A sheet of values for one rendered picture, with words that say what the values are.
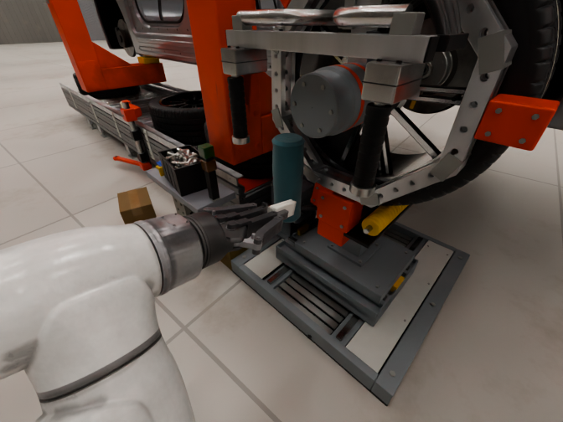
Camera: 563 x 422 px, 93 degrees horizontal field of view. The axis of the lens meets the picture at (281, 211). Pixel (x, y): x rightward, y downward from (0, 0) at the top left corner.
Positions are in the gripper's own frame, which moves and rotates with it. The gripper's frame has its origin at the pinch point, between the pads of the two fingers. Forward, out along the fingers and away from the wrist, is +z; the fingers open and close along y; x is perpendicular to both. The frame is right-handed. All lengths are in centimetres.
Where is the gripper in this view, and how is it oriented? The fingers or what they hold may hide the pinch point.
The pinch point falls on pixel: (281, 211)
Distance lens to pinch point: 50.2
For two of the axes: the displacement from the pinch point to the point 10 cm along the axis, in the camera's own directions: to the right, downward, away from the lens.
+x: -1.7, 9.0, 4.0
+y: -7.7, -3.7, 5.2
